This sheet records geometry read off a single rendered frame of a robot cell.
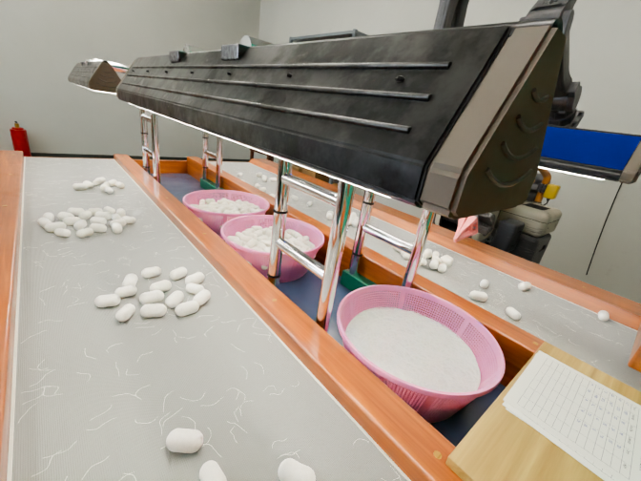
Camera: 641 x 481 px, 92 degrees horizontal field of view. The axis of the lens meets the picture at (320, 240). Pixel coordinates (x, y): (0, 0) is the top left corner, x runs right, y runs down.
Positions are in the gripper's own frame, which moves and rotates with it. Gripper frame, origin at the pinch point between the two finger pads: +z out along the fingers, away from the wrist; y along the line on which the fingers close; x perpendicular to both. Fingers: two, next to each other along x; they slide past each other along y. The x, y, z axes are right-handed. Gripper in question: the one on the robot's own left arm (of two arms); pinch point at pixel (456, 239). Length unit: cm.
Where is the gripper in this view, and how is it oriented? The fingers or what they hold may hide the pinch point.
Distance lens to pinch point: 91.9
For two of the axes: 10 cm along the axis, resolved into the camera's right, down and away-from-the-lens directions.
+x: 4.0, 6.0, 7.0
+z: -6.7, 7.1, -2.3
